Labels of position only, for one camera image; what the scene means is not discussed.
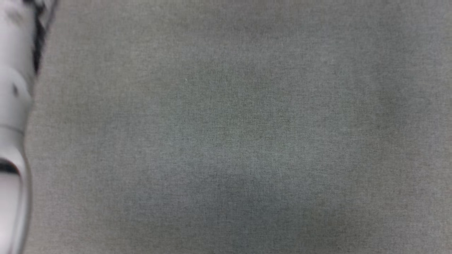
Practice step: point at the grey fabric sofa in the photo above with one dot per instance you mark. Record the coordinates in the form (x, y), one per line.
(229, 134)

